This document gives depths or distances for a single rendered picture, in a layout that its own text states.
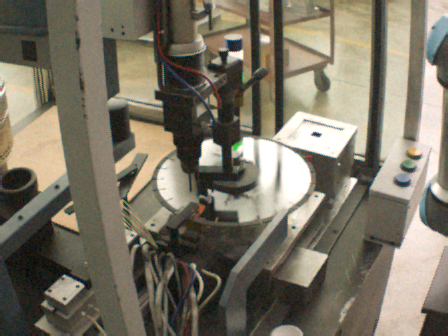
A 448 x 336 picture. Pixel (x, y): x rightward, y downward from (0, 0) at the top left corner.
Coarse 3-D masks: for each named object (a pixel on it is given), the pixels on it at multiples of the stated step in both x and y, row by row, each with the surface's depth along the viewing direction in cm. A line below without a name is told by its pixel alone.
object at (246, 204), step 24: (240, 144) 149; (264, 144) 148; (168, 168) 141; (264, 168) 140; (288, 168) 139; (168, 192) 133; (192, 192) 133; (216, 192) 133; (240, 192) 132; (264, 192) 132; (288, 192) 132; (216, 216) 126; (240, 216) 125; (264, 216) 125
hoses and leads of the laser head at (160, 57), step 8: (160, 0) 100; (160, 8) 101; (160, 16) 101; (160, 24) 102; (160, 32) 103; (160, 40) 103; (160, 48) 104; (160, 56) 104; (160, 64) 105; (176, 64) 104; (160, 72) 106; (200, 72) 104; (160, 80) 107; (208, 80) 105; (160, 88) 108; (192, 88) 104; (200, 96) 104; (216, 96) 108; (168, 104) 110; (176, 104) 109
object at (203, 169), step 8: (224, 152) 125; (232, 152) 125; (224, 160) 126; (232, 160) 126; (200, 168) 128; (208, 168) 128; (216, 168) 128; (224, 168) 127; (232, 168) 127; (200, 176) 128; (208, 176) 128; (216, 176) 127; (224, 176) 127; (232, 176) 127; (200, 184) 129; (208, 184) 131; (200, 192) 130
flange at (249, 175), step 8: (240, 168) 135; (248, 168) 138; (256, 168) 138; (240, 176) 135; (248, 176) 135; (256, 176) 135; (216, 184) 134; (224, 184) 133; (232, 184) 133; (240, 184) 133; (248, 184) 133
